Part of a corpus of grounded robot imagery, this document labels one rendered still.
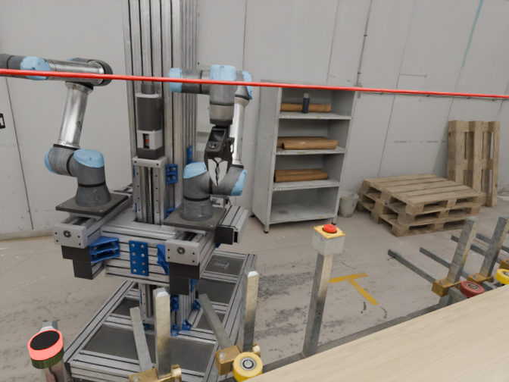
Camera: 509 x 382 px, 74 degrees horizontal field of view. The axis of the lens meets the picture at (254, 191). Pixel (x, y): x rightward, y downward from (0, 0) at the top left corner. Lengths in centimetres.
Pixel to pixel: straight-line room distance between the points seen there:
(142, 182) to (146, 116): 31
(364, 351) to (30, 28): 318
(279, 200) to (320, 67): 156
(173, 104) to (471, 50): 447
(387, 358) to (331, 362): 17
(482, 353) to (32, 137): 336
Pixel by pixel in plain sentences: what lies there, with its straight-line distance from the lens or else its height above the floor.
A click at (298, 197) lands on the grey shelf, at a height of 20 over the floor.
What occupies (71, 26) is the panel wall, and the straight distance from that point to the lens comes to 338.
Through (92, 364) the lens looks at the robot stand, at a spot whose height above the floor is 23.
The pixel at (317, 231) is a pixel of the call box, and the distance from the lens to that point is 106.
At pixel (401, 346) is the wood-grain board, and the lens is 122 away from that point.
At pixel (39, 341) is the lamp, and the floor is 111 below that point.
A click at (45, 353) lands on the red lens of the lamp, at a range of 87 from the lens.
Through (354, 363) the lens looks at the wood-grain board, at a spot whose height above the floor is 90.
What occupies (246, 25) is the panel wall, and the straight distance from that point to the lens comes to 358.
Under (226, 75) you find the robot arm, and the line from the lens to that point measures 100.
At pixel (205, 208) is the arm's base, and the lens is 145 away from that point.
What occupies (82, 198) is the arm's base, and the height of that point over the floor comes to 107.
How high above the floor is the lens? 168
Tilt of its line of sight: 20 degrees down
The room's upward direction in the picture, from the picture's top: 4 degrees clockwise
